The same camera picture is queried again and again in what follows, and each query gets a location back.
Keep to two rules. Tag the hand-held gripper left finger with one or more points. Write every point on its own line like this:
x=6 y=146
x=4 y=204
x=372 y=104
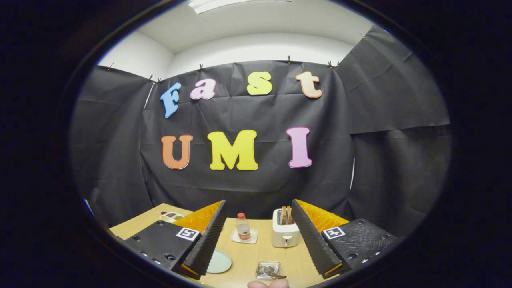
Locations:
x=208 y=244

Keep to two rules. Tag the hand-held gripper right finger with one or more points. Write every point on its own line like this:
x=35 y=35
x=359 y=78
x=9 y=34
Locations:
x=314 y=244

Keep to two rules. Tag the mint green plate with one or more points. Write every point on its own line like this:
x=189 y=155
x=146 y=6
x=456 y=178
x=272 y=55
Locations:
x=220 y=262

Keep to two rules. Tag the small white square tray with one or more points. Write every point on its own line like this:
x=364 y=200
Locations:
x=234 y=236

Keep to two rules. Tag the white toaster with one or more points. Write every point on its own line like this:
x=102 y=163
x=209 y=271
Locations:
x=282 y=236

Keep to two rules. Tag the brown bread slice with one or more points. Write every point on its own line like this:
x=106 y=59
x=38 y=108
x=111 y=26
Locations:
x=283 y=216
x=289 y=215

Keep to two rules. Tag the clear red-capped water bottle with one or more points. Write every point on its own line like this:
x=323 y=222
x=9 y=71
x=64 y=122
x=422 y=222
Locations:
x=243 y=228

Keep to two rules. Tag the white divided sauce dish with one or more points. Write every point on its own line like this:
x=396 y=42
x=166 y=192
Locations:
x=172 y=216

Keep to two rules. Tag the ceiling light panel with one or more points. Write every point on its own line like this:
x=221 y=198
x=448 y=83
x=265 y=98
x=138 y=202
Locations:
x=224 y=4

